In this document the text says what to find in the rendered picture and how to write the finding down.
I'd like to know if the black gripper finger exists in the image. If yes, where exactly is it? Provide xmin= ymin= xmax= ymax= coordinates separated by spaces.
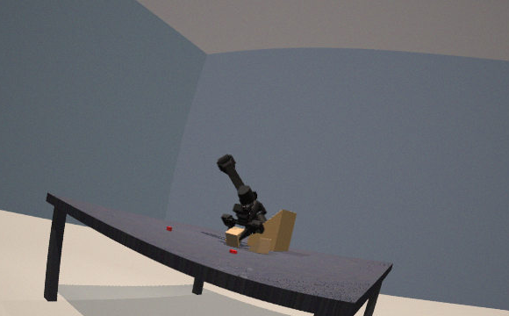
xmin=239 ymin=224 xmax=255 ymax=240
xmin=226 ymin=219 xmax=235 ymax=230

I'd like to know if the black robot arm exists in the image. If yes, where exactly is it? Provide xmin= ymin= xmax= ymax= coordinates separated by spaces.
xmin=216 ymin=154 xmax=268 ymax=224

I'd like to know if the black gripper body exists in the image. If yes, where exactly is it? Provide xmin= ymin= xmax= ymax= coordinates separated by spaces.
xmin=221 ymin=209 xmax=265 ymax=233

